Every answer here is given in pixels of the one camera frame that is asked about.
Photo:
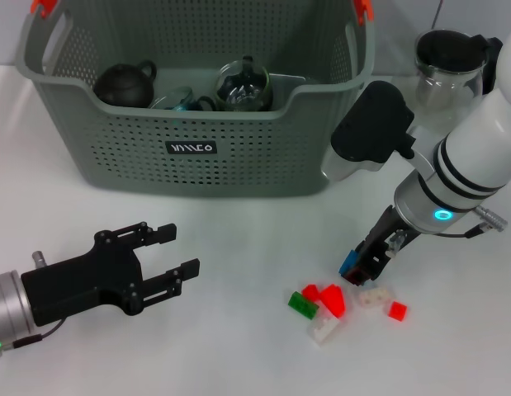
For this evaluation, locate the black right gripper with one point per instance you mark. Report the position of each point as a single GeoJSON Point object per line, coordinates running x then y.
{"type": "Point", "coordinates": [383, 235]}

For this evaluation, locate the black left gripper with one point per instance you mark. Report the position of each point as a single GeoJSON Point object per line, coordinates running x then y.
{"type": "Point", "coordinates": [86, 280]}

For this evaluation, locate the blue square brick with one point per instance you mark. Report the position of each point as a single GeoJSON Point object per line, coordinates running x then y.
{"type": "Point", "coordinates": [348, 262]}

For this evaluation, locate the white plastic brick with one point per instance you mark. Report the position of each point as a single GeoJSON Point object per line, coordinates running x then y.
{"type": "Point", "coordinates": [375, 298]}
{"type": "Point", "coordinates": [323, 330]}

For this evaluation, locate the teal square brick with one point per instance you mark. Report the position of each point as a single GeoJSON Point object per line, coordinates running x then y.
{"type": "Point", "coordinates": [183, 106]}

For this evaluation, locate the glass teacup black sleeve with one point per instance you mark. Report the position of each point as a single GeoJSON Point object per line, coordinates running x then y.
{"type": "Point", "coordinates": [242, 88]}
{"type": "Point", "coordinates": [168, 99]}
{"type": "Point", "coordinates": [203, 103]}

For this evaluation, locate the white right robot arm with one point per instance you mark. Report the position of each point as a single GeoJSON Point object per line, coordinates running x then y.
{"type": "Point", "coordinates": [478, 144]}

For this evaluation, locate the grey perforated storage bin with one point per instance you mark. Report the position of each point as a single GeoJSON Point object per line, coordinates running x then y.
{"type": "Point", "coordinates": [197, 173]}

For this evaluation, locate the red slope brick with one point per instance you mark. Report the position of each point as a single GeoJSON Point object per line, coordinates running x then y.
{"type": "Point", "coordinates": [332, 299]}

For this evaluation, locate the small red square brick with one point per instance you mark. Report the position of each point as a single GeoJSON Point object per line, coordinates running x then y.
{"type": "Point", "coordinates": [397, 310]}

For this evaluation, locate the small red stepped brick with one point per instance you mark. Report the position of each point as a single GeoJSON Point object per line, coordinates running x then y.
{"type": "Point", "coordinates": [309, 290]}

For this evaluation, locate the dark green plastic brick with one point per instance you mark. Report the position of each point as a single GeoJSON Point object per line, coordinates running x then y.
{"type": "Point", "coordinates": [302, 305]}

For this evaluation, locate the dark clay teapot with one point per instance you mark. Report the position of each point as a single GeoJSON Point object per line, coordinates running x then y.
{"type": "Point", "coordinates": [123, 86]}

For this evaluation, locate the glass pitcher black lid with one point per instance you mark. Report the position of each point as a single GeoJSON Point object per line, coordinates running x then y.
{"type": "Point", "coordinates": [449, 53]}

